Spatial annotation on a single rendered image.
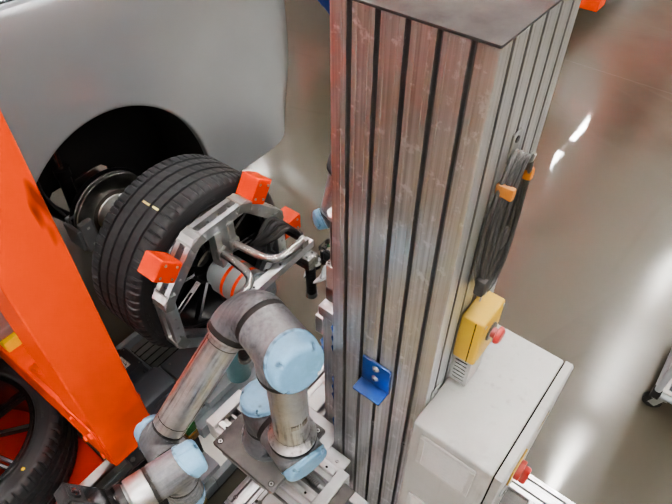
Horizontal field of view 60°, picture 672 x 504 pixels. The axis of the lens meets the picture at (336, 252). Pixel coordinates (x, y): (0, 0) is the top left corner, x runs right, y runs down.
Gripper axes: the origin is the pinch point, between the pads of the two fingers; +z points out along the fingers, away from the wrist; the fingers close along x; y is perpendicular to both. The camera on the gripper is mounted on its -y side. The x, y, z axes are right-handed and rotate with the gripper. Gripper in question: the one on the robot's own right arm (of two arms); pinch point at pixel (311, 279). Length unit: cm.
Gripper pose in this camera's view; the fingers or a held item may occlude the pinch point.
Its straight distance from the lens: 200.1
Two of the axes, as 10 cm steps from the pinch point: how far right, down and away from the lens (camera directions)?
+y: 0.0, -6.9, -7.2
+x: 7.9, 4.4, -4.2
